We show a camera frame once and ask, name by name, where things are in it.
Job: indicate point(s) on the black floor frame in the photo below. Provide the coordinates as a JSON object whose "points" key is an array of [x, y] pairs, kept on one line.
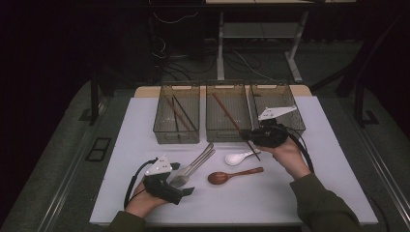
{"points": [[100, 149]]}

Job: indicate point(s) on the metal knife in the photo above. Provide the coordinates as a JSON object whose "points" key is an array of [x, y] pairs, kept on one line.
{"points": [[180, 173]]}

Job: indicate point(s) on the metal fork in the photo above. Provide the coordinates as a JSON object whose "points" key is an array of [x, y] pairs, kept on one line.
{"points": [[179, 183]]}

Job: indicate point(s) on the transparent grey plastic bin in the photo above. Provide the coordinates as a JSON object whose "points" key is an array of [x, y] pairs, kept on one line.
{"points": [[177, 112], [228, 112], [276, 96]]}

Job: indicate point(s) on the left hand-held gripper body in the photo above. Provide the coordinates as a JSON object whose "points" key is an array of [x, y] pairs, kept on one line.
{"points": [[161, 190]]}

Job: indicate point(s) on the metal floor rail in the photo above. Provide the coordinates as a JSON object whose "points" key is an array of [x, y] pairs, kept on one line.
{"points": [[389, 180], [58, 199]]}

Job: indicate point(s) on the person's right hand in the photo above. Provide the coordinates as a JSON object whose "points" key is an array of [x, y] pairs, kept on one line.
{"points": [[290, 159]]}

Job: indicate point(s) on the white metal desk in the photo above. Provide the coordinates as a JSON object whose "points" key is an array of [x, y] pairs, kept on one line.
{"points": [[220, 48]]}

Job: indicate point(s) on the black tripod legs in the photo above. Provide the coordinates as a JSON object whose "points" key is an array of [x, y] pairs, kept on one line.
{"points": [[351, 80]]}

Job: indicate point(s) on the brown wooden spoon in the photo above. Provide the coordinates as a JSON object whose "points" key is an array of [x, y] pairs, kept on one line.
{"points": [[217, 178]]}

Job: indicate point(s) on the white ceramic spoon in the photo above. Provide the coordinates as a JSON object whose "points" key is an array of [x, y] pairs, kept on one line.
{"points": [[232, 159]]}

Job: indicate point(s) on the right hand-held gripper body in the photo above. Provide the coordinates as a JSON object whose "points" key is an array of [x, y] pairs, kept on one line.
{"points": [[270, 135]]}

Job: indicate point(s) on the person's left hand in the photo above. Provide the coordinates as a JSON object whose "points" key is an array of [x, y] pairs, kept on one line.
{"points": [[142, 202]]}

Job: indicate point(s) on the white table mat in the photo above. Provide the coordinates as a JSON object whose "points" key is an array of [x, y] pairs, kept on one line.
{"points": [[225, 206]]}

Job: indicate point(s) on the black metal stand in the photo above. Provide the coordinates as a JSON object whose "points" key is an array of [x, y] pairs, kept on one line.
{"points": [[94, 96], [359, 103]]}

